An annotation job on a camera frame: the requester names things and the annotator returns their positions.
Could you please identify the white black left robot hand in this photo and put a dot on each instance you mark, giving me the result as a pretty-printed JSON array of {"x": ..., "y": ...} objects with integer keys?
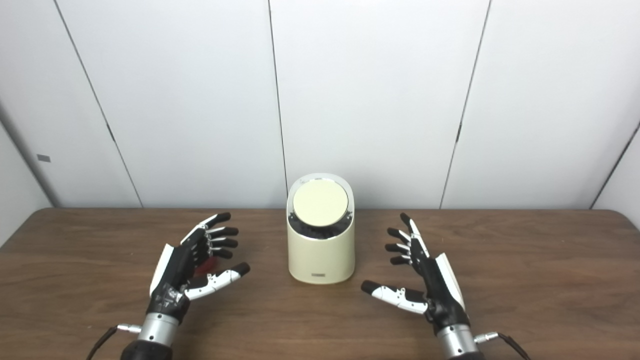
[{"x": 175, "y": 270}]

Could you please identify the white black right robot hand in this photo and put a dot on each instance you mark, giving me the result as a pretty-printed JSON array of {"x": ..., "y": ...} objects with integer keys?
[{"x": 440, "y": 290}]

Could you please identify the red apple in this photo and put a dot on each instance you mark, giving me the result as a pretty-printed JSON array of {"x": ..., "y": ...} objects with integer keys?
[{"x": 204, "y": 268}]

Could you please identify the cream-colored round bin lid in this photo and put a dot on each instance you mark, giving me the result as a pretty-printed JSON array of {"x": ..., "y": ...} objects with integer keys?
[{"x": 320, "y": 202}]

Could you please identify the black wall panel clip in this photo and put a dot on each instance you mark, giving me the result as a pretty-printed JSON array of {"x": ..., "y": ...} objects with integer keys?
[
  {"x": 110, "y": 133},
  {"x": 458, "y": 132}
]

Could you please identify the small grey wall label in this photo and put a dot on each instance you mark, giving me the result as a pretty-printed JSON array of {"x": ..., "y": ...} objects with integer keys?
[{"x": 43, "y": 158}]

